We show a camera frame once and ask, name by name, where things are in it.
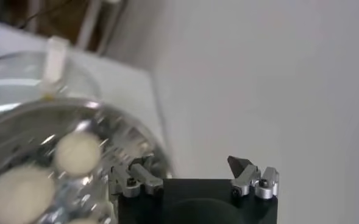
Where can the white steamed baozi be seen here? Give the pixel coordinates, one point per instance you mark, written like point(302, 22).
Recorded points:
point(77, 153)
point(17, 194)

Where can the stainless steel steamer basket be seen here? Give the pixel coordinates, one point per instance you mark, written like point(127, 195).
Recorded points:
point(23, 131)

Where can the white folding side table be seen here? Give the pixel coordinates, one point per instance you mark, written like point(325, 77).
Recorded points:
point(89, 24)

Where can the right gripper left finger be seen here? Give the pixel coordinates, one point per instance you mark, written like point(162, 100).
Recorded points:
point(136, 179)

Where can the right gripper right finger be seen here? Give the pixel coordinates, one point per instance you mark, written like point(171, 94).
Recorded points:
point(252, 179)

